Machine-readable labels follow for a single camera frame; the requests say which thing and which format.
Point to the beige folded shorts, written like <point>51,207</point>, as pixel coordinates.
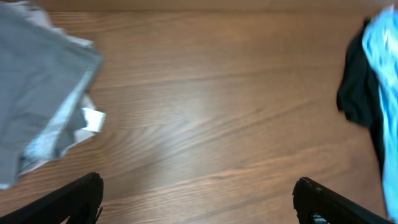
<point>90,121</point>

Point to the black garment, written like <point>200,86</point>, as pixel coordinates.
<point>358,94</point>

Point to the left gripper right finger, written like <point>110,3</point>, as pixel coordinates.
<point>315,203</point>

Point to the grey shorts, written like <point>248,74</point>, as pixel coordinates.
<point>44,77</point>

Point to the light blue t-shirt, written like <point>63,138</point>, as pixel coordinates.
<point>380,46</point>

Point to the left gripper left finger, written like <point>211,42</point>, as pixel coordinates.
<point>77,202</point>

